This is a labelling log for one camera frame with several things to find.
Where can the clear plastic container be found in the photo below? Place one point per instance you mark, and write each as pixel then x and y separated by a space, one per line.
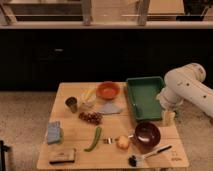
pixel 87 104

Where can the dark maroon bowl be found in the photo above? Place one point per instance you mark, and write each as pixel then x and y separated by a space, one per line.
pixel 147 134

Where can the dark metal cup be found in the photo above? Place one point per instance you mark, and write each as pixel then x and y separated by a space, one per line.
pixel 71 102

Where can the orange bowl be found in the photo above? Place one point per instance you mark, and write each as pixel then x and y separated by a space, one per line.
pixel 107 90

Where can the brown wooden block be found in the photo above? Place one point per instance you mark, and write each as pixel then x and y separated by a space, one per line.
pixel 62 156

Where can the green cucumber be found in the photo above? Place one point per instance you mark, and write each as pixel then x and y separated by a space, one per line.
pixel 95 141

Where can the green plastic tray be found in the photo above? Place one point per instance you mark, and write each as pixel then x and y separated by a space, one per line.
pixel 142 93

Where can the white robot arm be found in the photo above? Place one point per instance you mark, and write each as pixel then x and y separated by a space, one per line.
pixel 186 83

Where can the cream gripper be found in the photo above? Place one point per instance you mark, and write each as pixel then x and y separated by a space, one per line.
pixel 168 117

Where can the small metal fork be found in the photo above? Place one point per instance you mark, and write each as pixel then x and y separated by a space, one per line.
pixel 110 140

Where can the bunch of red grapes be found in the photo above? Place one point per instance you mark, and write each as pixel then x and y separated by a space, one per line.
pixel 93 118

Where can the yellow onion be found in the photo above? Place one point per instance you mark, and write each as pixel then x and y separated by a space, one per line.
pixel 123 142

